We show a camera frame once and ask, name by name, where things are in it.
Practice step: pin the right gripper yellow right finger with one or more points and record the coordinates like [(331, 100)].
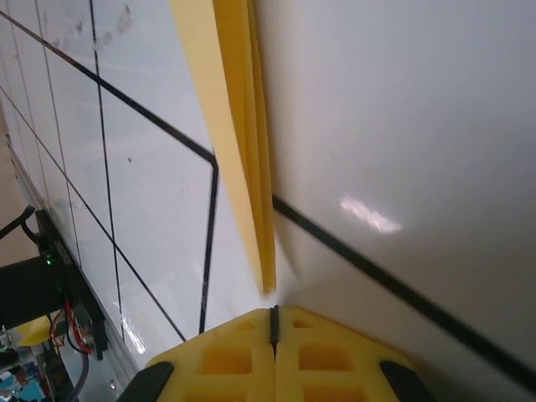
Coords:
[(326, 364)]

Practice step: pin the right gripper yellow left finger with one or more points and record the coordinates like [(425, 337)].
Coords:
[(226, 364)]

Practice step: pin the yellow background object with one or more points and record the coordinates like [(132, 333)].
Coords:
[(33, 333)]

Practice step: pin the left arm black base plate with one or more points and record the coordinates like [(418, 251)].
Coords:
[(52, 238)]

